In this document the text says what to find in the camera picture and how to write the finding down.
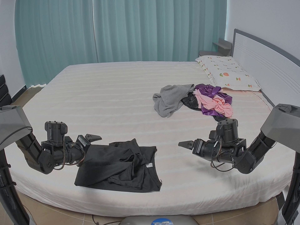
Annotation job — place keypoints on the pile of clothes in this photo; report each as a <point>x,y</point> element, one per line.
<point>215,102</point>

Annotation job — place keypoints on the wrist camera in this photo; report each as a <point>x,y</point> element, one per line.
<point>212,135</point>
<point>68,139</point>

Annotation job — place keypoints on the bed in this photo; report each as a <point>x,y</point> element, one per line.
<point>117,102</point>

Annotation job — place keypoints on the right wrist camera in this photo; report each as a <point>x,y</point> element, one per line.
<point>212,135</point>

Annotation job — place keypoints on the grey garment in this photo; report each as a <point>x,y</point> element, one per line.
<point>171,97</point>

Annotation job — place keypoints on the white printed pillow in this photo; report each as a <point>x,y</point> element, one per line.
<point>229,74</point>

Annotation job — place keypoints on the blue-green curtain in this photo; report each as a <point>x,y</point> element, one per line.
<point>159,22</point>
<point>56,31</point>

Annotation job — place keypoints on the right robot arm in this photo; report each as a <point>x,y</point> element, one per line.
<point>276,125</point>

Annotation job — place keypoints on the grey bedside table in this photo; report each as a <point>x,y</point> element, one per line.
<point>221,46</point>

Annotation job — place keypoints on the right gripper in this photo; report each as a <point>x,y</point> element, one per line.
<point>207,150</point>

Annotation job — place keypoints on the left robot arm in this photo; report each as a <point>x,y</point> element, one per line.
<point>30,149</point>

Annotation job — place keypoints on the black T-shirt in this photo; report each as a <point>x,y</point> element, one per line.
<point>112,165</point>

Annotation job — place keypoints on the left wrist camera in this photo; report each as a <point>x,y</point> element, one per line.
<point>68,139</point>

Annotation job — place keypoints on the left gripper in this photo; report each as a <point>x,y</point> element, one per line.
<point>79,146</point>

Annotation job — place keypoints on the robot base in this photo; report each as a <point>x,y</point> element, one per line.
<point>140,221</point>

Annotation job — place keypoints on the black chest of drawers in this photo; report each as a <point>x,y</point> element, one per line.
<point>4,90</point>

